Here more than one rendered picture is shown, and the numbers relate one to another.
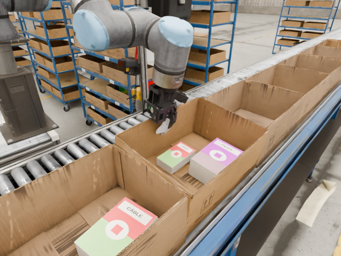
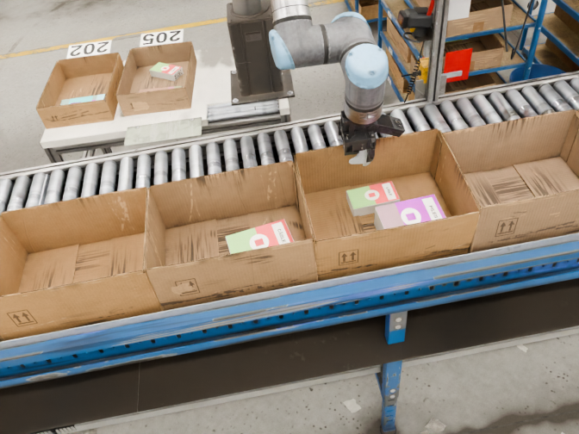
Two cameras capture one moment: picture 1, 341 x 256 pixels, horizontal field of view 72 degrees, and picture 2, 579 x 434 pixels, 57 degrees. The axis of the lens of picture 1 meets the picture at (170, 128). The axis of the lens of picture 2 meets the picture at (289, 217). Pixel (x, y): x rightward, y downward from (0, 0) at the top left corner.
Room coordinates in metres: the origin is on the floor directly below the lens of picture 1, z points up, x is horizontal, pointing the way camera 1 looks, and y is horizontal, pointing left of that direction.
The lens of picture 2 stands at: (-0.26, -0.56, 1.96)
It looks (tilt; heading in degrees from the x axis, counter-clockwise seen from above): 46 degrees down; 43
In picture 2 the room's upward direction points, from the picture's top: 8 degrees counter-clockwise
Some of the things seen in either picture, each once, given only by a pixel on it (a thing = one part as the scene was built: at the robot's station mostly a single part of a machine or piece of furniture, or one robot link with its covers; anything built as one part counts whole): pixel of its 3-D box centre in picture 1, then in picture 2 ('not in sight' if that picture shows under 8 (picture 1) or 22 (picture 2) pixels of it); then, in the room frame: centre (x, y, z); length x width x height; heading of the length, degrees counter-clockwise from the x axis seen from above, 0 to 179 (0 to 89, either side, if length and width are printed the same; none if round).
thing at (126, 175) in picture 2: not in sight; (123, 205); (0.36, 0.79, 0.72); 0.52 x 0.05 x 0.05; 46
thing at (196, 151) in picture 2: not in sight; (197, 192); (0.55, 0.61, 0.72); 0.52 x 0.05 x 0.05; 46
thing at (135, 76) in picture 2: not in sight; (158, 77); (0.94, 1.20, 0.80); 0.38 x 0.28 x 0.10; 40
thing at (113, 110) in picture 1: (132, 109); (450, 77); (2.12, 0.39, 0.39); 0.40 x 0.30 x 0.10; 47
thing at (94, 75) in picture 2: not in sight; (84, 89); (0.71, 1.43, 0.80); 0.38 x 0.28 x 0.10; 42
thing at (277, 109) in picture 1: (249, 116); (525, 179); (0.89, -0.34, 0.97); 0.39 x 0.29 x 0.17; 136
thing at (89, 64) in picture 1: (101, 61); not in sight; (2.45, 0.73, 0.79); 0.40 x 0.30 x 0.10; 48
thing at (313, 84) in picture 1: (284, 91); not in sight; (1.17, -0.61, 0.96); 0.39 x 0.29 x 0.17; 136
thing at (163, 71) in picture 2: not in sight; (166, 71); (1.01, 1.24, 0.77); 0.13 x 0.07 x 0.04; 99
